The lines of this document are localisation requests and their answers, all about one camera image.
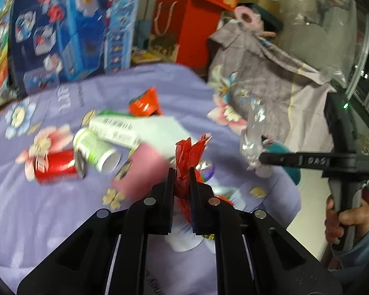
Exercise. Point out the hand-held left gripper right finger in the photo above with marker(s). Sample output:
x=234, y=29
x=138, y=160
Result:
x=194, y=196

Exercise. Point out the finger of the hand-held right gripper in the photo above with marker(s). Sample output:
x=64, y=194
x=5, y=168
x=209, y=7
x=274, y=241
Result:
x=289, y=159

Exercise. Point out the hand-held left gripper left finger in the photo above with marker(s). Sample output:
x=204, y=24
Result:
x=171, y=196

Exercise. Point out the teal round bin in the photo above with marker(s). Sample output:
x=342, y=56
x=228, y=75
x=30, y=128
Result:
x=279, y=148

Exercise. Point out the pink packet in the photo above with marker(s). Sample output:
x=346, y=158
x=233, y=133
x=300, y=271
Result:
x=141, y=169

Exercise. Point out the clear plastic wrapper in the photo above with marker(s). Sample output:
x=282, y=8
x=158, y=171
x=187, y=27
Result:
x=252, y=141

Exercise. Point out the red crinkled wrapper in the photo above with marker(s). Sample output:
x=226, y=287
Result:
x=187, y=153

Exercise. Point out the white paper sheet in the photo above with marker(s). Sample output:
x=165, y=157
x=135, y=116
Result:
x=163, y=132

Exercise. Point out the green white medicine box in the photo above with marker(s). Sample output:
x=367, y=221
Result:
x=116, y=129

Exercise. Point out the green label white bottle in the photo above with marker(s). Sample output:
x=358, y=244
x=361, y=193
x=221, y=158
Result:
x=93, y=147

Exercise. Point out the red snack packet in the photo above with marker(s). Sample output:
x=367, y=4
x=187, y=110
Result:
x=144, y=103

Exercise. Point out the red soda can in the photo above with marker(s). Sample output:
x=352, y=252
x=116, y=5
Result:
x=55, y=166

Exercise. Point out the person's right hand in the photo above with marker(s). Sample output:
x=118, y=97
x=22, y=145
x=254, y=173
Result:
x=361, y=219

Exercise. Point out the colourful foil wrapper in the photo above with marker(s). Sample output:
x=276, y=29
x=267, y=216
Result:
x=206, y=170

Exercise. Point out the grey floral blanket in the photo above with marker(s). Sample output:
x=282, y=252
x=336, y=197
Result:
x=264, y=73

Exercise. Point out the purple floral bed sheet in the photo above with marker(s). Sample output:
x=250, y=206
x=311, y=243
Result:
x=49, y=221

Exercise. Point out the clear plastic wrapped bundle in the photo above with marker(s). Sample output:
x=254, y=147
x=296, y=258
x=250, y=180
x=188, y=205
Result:
x=313, y=15

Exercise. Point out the dark teal box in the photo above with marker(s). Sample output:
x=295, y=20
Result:
x=267, y=13

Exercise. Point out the dark gold patterned box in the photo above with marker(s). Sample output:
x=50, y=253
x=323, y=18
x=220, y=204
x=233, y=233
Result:
x=164, y=47

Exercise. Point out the red gift bag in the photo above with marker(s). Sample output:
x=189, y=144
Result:
x=190, y=33

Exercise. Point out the blue toy box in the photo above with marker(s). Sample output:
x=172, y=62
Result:
x=70, y=27

